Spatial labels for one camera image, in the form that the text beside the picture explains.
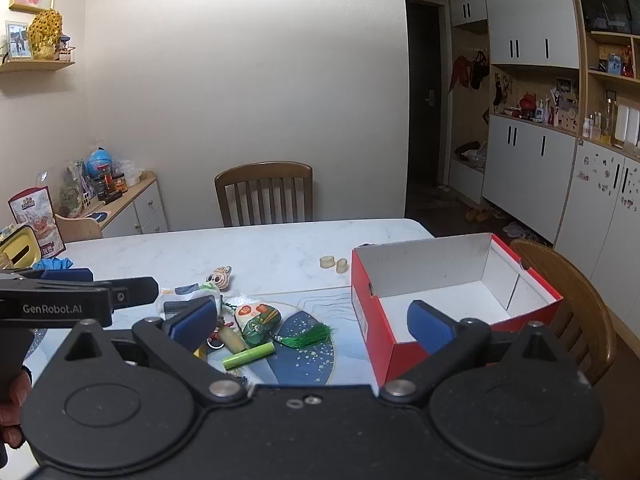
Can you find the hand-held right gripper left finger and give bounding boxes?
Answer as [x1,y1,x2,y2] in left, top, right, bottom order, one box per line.
[62,296,251,402]

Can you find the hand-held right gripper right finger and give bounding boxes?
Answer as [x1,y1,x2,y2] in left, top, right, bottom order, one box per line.
[380,300,576,402]

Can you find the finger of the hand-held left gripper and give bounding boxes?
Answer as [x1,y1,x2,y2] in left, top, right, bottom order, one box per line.
[107,276,160,309]
[0,267,94,283]

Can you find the white blue snack packet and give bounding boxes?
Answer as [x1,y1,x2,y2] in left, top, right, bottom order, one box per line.
[155,282,221,318]

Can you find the small tan bottle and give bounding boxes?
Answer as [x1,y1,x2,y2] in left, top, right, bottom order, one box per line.
[216,326,248,352]

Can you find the plush animal head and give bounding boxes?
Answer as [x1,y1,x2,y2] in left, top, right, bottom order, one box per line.
[207,266,234,292]

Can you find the red shoe box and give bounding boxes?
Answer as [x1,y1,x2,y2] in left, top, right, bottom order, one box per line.
[350,232,564,388]

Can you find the green tasselled sachet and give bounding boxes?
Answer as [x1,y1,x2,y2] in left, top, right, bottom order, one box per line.
[234,301,335,350]

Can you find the green lip balm tube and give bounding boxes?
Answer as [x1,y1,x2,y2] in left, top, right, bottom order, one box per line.
[222,344,276,371]

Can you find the person's left hand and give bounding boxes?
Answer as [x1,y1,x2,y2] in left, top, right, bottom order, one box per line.
[0,367,34,449]

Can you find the blue gloves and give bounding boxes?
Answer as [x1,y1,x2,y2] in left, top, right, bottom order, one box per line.
[32,257,75,272]

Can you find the wooden child seat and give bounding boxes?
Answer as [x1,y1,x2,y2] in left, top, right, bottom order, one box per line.
[54,210,108,243]

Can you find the yellow tissue box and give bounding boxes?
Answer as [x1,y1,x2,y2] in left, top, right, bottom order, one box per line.
[0,225,43,268]

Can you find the red snack bag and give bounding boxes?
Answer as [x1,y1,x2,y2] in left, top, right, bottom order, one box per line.
[7,186,67,258]

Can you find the white sideboard cabinet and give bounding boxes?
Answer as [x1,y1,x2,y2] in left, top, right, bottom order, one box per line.
[82,170,170,238]

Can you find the dark sauce jars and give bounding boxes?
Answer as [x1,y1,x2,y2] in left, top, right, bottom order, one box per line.
[94,172,128,201]

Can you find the blue globe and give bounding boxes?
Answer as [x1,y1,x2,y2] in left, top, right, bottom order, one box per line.
[86,146,113,177]

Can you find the blue printed table mat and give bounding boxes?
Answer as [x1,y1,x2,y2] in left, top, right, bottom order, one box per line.
[25,285,386,391]

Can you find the clear plastic bag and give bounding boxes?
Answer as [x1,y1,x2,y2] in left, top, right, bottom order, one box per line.
[114,159,146,187]

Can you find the row of pale shoes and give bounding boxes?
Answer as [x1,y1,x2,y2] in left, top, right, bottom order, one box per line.
[502,221,538,241]

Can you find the round-backed wooden chair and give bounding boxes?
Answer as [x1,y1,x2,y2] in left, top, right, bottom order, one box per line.
[510,239,617,386]

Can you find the slatted wooden chair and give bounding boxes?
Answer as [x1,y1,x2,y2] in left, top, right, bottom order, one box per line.
[214,161,314,228]

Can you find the bundle of plastic bags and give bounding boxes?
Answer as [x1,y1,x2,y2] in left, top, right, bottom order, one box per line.
[454,141,488,168]

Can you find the golden ornament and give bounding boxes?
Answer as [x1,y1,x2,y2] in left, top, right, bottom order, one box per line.
[27,9,64,60]

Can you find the dark hanging bag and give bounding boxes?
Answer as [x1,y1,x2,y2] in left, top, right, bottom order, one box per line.
[470,50,490,90]

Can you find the dark door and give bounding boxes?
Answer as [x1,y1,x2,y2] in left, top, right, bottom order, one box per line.
[406,0,447,211]

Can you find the white rounded containers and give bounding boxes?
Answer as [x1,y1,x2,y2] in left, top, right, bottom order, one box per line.
[614,104,640,143]

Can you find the wooden wall shelf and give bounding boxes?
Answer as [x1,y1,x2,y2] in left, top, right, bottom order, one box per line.
[0,59,76,73]

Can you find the standing photo frame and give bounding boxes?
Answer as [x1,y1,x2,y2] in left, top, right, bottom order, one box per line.
[5,21,33,59]

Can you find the white wooden wall cabinet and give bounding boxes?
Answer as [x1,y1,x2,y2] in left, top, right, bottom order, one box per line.
[446,0,640,331]

